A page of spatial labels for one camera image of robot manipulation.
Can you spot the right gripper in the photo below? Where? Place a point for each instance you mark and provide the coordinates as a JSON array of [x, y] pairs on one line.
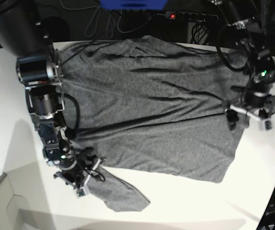
[[82, 171]]

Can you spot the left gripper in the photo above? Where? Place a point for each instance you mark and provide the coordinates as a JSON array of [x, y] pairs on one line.
[[250, 105]]

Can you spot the grey long-sleeve t-shirt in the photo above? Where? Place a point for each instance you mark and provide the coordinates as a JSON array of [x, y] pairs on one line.
[[152, 106]]

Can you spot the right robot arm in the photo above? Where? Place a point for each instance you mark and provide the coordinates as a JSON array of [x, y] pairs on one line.
[[55, 114]]

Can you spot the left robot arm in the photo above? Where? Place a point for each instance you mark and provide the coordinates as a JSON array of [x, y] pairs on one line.
[[243, 16]]

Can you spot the black power strip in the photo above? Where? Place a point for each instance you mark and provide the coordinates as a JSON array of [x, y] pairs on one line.
[[191, 16]]

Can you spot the blue plastic bin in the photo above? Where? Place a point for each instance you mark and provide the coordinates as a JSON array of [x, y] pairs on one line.
[[133, 4]]

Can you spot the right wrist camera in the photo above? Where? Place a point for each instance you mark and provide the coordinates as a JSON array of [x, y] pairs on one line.
[[82, 191]]

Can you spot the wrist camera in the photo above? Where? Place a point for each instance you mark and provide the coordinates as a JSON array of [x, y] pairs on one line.
[[82, 191], [265, 124]]

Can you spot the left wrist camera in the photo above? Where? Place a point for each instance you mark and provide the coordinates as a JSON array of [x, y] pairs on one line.
[[265, 124]]

